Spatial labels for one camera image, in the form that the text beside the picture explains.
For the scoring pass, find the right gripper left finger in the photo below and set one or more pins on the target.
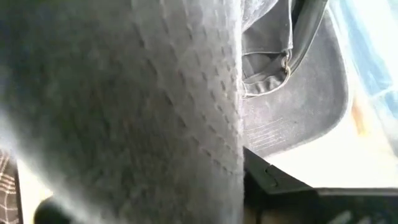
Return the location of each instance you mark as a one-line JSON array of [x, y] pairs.
[[53, 214]]

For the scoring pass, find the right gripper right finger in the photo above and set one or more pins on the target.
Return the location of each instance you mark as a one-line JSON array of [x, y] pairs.
[[273, 199]]

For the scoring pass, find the dark blue baseball cap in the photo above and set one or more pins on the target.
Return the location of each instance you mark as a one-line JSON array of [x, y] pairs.
[[124, 93], [304, 109]]

